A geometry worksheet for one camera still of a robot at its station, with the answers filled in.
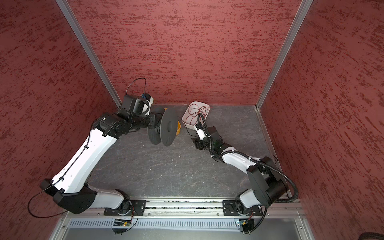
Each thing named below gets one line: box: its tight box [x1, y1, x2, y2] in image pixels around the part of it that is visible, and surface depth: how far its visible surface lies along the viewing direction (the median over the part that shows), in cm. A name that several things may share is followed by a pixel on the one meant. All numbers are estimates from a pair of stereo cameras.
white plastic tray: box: [181, 101, 211, 129], surface depth 116 cm
